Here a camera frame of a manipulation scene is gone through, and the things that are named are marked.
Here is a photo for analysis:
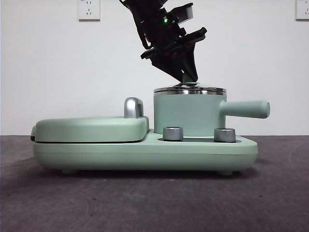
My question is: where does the glass lid with green knob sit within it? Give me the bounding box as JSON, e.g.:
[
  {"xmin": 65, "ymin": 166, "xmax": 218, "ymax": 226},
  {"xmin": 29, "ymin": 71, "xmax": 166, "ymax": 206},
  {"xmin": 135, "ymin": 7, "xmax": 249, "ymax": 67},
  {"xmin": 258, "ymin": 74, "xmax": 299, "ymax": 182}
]
[{"xmin": 154, "ymin": 73, "xmax": 227, "ymax": 93}]

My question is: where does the silver control knob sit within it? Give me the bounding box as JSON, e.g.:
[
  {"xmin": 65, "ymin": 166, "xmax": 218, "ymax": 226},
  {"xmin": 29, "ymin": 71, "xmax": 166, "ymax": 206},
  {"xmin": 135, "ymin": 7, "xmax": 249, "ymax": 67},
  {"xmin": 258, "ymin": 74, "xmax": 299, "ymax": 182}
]
[
  {"xmin": 214, "ymin": 127, "xmax": 237, "ymax": 143},
  {"xmin": 163, "ymin": 126, "xmax": 183, "ymax": 141}
]

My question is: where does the mint green breakfast maker base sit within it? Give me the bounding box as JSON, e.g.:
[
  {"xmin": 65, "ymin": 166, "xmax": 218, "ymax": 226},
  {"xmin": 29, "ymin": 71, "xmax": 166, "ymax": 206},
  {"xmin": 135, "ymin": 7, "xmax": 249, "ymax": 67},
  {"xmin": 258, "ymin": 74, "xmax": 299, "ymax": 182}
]
[{"xmin": 32, "ymin": 129, "xmax": 258, "ymax": 175}]

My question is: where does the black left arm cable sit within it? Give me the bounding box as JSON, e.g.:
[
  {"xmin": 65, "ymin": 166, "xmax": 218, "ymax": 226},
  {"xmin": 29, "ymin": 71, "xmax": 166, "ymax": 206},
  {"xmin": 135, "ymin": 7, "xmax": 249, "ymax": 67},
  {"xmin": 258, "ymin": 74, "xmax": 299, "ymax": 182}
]
[{"xmin": 135, "ymin": 16, "xmax": 152, "ymax": 49}]

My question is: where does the pale grey camera box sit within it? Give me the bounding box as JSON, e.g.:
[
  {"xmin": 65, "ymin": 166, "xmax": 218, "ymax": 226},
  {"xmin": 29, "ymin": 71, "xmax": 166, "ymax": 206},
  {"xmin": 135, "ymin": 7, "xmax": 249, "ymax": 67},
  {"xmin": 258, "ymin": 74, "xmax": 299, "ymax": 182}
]
[{"xmin": 167, "ymin": 2, "xmax": 194, "ymax": 25}]

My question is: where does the mint green pot with handle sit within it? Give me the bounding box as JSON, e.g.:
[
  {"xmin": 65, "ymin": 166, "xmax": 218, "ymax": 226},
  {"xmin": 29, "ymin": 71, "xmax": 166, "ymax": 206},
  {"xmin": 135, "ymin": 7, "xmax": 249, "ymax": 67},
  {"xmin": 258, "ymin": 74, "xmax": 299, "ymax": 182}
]
[{"xmin": 153, "ymin": 91, "xmax": 271, "ymax": 135}]

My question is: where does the white wall socket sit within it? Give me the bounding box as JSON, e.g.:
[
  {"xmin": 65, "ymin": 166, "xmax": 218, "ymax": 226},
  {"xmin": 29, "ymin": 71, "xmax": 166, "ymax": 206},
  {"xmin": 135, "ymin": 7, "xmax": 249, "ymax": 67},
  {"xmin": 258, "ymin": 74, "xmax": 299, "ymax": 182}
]
[
  {"xmin": 77, "ymin": 0, "xmax": 101, "ymax": 21},
  {"xmin": 295, "ymin": 0, "xmax": 309, "ymax": 20}
]

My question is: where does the green griddle cover silver handle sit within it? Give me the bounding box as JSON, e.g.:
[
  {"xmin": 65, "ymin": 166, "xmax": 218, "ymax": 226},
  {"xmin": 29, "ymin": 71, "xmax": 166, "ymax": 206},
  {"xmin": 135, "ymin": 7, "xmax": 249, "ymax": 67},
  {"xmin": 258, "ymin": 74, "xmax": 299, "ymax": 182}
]
[{"xmin": 30, "ymin": 97, "xmax": 151, "ymax": 143}]

